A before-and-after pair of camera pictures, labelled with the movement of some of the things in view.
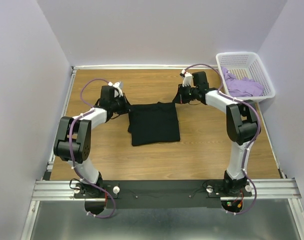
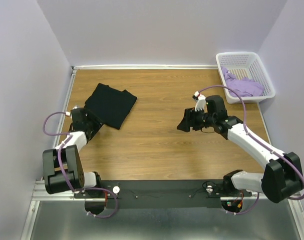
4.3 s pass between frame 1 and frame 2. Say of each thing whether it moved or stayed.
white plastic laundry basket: stayed
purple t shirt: stayed
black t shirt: moved
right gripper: moved
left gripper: moved
